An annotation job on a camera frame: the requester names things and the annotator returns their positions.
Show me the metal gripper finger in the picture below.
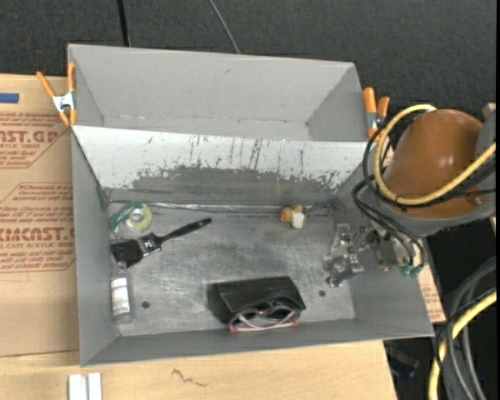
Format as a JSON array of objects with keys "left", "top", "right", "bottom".
[
  {"left": 322, "top": 252, "right": 365, "bottom": 288},
  {"left": 331, "top": 222, "right": 361, "bottom": 254}
]

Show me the yellow and white small toy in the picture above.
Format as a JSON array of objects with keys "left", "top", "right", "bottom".
[{"left": 279, "top": 204, "right": 307, "bottom": 230}]

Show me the grey metal bin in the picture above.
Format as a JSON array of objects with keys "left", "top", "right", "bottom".
[{"left": 66, "top": 42, "right": 437, "bottom": 368}]

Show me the black paintbrush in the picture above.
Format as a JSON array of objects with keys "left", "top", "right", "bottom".
[{"left": 109, "top": 217, "right": 213, "bottom": 268}]

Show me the green and white tape roll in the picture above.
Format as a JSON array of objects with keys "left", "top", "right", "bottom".
[{"left": 109, "top": 201, "right": 154, "bottom": 235}]

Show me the clear small bottle white label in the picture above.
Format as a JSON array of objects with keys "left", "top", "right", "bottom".
[{"left": 109, "top": 261, "right": 136, "bottom": 325}]

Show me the brown cardboard board red print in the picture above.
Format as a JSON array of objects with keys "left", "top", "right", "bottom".
[{"left": 0, "top": 72, "right": 447, "bottom": 360}]

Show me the black bag with cord handles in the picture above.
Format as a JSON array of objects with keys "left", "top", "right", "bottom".
[{"left": 207, "top": 276, "right": 308, "bottom": 334}]

